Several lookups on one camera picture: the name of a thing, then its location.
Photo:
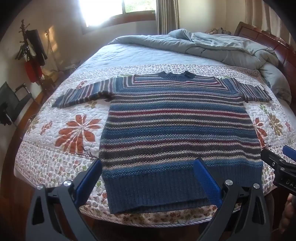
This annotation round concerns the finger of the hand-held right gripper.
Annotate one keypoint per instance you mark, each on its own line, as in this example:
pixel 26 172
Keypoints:
pixel 270 156
pixel 289 151

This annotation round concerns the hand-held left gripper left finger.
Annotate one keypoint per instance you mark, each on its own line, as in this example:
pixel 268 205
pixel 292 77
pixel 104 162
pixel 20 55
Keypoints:
pixel 91 172

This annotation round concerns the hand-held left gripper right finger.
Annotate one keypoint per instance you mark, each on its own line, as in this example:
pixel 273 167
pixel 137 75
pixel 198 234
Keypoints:
pixel 204 178

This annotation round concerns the striped knitted sweater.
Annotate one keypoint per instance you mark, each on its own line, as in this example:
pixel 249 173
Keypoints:
pixel 178 129

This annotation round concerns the person's right hand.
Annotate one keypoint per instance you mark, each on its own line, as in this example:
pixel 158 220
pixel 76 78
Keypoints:
pixel 288 213

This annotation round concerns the white floral quilt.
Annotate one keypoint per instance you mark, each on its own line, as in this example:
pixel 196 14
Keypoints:
pixel 69 129

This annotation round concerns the dark folding chair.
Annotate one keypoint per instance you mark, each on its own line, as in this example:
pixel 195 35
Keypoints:
pixel 12 104

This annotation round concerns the wooden headboard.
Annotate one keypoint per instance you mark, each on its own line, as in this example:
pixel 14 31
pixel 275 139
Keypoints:
pixel 270 42

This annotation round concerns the red hanging bag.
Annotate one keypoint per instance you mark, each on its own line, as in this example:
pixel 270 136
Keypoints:
pixel 33 71

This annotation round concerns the grey duvet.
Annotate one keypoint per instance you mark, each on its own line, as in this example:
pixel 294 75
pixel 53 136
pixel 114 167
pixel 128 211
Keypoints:
pixel 222 49

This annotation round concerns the patterned pillow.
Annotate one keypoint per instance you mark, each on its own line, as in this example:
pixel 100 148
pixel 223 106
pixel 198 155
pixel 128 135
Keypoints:
pixel 218 31

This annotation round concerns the black hanging garment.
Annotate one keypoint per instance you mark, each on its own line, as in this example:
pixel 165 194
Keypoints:
pixel 37 46

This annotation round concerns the wooden coat rack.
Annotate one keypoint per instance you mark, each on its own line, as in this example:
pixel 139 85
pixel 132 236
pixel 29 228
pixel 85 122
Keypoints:
pixel 25 41

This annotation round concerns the window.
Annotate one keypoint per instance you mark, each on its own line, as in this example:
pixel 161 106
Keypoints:
pixel 120 9

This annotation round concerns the beige curtain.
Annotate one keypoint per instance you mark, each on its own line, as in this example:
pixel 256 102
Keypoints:
pixel 167 16

